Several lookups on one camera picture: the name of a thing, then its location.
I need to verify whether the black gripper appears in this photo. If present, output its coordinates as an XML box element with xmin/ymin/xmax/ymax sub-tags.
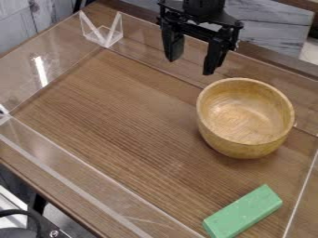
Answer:
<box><xmin>158</xmin><ymin>0</ymin><xmax>243</xmax><ymax>75</ymax></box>

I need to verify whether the green rectangular block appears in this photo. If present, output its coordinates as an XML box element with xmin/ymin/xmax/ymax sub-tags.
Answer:
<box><xmin>203</xmin><ymin>185</ymin><xmax>283</xmax><ymax>238</ymax></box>

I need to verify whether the brown wooden bowl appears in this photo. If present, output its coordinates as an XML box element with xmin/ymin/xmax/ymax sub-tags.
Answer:
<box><xmin>196</xmin><ymin>77</ymin><xmax>295</xmax><ymax>159</ymax></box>

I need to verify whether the clear acrylic corner bracket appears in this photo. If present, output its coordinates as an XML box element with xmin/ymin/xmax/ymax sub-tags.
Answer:
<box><xmin>79</xmin><ymin>11</ymin><xmax>123</xmax><ymax>48</ymax></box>

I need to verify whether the clear acrylic tray wall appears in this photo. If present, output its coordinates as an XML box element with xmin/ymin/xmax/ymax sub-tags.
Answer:
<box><xmin>0</xmin><ymin>113</ymin><xmax>203</xmax><ymax>238</ymax></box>

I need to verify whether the black cable lower left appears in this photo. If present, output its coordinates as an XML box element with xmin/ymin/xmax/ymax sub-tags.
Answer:
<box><xmin>0</xmin><ymin>209</ymin><xmax>44</xmax><ymax>238</ymax></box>

